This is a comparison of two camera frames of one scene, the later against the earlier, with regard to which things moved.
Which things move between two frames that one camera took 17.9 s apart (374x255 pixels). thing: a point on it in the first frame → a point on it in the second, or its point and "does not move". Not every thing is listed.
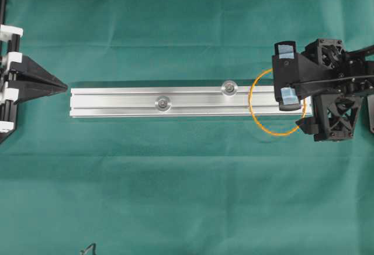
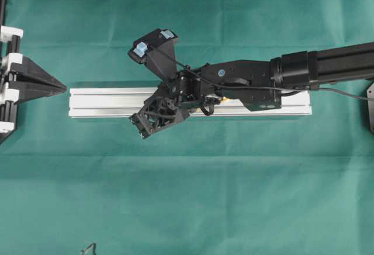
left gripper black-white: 10,57 does not move
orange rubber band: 256,80 → 224,99
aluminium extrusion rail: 180,102 does not move
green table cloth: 179,185 does not move
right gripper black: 335,80 → 180,94
